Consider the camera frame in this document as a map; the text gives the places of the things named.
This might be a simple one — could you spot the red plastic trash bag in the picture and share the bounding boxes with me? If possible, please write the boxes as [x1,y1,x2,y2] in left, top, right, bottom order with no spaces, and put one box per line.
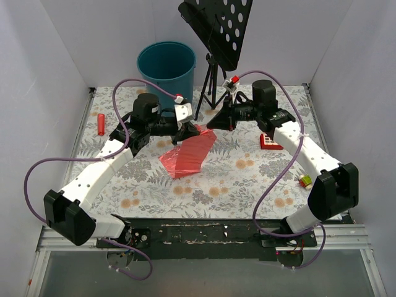
[159,125,217,179]

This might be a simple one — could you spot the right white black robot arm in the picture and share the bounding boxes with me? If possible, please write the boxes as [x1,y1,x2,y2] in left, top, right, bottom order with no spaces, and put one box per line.
[207,77,359,246]

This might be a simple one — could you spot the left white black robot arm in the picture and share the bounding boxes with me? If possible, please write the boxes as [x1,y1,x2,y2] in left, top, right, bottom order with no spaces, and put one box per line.
[44,93,200,248]

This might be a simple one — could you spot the teal plastic trash bin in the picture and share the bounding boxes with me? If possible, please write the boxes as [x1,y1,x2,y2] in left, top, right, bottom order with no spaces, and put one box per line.
[137,41,196,103]

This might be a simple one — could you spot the red toy calculator block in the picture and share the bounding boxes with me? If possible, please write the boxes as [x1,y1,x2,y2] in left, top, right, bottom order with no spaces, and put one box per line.
[260,133,283,150]

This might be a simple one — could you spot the floral patterned table mat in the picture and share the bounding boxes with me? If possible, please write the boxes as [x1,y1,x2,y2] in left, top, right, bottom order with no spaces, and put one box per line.
[77,85,323,219]

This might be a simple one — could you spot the black perforated music stand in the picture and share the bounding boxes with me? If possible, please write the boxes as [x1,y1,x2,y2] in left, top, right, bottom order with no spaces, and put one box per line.
[178,0,252,119]

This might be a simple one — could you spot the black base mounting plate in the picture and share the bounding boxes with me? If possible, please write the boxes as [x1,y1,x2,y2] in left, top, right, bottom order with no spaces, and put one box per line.
[95,218,318,262]

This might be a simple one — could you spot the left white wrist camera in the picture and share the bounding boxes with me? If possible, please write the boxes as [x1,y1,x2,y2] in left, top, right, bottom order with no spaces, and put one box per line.
[174,103,194,123]

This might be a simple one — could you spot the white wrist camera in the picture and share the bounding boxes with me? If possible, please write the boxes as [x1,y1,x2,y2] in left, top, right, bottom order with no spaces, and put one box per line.
[222,75,239,101]
[174,103,194,123]

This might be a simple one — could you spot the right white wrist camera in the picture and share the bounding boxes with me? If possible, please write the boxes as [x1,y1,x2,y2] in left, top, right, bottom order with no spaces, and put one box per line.
[222,75,239,101]

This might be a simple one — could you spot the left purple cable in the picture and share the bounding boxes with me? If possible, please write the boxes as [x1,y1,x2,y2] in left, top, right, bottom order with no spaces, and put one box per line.
[24,79,183,281]

